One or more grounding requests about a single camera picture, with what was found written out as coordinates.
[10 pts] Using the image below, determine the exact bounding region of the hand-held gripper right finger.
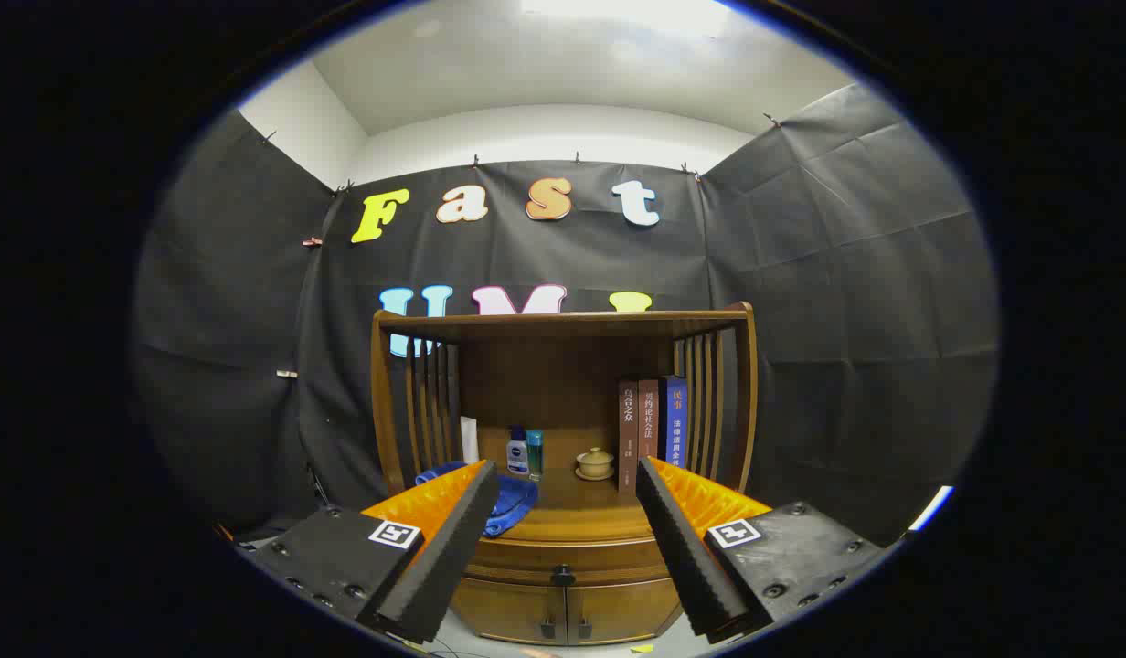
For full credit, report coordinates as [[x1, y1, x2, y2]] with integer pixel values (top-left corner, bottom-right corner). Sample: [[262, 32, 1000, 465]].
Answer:
[[636, 456, 884, 645]]

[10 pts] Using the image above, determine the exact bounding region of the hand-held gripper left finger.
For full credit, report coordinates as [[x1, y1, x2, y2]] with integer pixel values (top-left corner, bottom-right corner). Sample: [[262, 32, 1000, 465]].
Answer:
[[252, 460, 500, 645]]

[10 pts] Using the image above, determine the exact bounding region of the wooden drawer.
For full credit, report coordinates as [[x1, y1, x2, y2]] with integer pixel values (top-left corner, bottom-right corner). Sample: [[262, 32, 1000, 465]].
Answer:
[[465, 536, 680, 588]]

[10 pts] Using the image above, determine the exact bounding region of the wooden countertop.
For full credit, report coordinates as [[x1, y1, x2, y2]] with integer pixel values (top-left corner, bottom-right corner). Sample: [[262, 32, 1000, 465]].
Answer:
[[417, 462, 701, 542]]

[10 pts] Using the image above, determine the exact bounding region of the wooden cabinet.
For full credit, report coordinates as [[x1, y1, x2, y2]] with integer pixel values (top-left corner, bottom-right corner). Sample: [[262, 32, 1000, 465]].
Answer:
[[371, 302, 759, 646]]

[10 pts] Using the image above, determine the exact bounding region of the blue folded towel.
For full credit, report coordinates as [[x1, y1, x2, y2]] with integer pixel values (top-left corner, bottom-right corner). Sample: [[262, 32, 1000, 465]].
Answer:
[[415, 460, 539, 538]]

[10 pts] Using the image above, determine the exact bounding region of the blue book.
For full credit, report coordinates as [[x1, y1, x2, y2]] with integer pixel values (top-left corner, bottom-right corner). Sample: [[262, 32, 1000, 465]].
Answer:
[[659, 375, 689, 469]]

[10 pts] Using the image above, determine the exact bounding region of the dark brown book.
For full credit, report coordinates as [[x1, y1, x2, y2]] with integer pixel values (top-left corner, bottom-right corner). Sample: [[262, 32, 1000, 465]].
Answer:
[[618, 379, 641, 494]]

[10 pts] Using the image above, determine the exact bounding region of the reddish brown book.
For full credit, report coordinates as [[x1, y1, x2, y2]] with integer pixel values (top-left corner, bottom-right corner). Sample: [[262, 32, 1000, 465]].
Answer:
[[638, 378, 662, 462]]

